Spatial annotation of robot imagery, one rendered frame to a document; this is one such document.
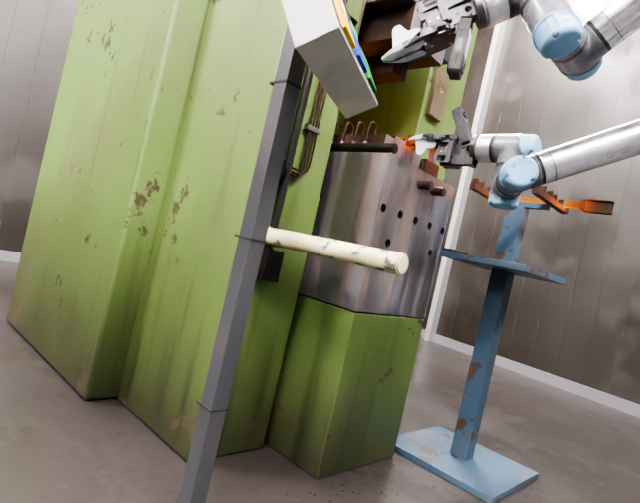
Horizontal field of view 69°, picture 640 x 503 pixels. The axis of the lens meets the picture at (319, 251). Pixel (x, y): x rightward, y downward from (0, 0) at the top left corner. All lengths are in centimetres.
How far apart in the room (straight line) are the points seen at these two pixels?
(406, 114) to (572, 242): 262
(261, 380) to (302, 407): 14
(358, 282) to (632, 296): 293
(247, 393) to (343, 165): 71
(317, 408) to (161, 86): 107
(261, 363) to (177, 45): 101
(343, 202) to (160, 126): 63
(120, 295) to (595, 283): 339
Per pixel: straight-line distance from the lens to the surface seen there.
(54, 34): 447
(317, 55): 86
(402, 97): 188
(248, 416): 142
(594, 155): 120
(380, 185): 130
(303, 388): 141
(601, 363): 403
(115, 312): 159
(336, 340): 132
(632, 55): 458
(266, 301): 132
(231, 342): 96
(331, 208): 139
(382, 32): 156
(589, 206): 185
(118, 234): 157
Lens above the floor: 61
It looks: level
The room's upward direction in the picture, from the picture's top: 13 degrees clockwise
